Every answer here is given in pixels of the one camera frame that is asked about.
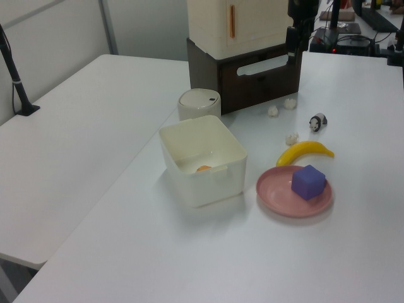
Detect dark wood drawer cabinet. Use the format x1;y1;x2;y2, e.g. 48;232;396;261
186;37;303;116

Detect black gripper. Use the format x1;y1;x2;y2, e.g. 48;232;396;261
285;0;318;58

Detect pink plate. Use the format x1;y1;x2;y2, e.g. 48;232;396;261
255;165;334;218

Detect yellow banana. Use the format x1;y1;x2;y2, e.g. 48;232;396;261
275;140;335;167

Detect black clamp stand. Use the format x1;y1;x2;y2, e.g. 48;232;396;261
386;30;404;67

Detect wooden drawer with white handle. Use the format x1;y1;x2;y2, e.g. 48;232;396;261
218;52;300;115

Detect black monitor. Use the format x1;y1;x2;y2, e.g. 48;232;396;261
352;0;401;32

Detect black camera stand pole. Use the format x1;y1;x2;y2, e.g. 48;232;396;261
0;24;41;117

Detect purple cube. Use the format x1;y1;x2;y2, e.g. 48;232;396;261
291;163;327;201

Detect open cream plastic container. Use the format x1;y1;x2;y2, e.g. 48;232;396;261
158;114;248;209

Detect cream plastic storage box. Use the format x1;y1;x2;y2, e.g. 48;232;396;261
186;0;290;59

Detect black electronics box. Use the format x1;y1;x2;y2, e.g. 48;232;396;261
310;21;375;55

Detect small cream lidded bin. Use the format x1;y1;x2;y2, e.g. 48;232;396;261
176;88;222;121

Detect black upright pole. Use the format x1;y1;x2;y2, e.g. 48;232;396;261
329;0;342;30

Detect panda toy figure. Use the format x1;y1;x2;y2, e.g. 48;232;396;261
308;112;328;133

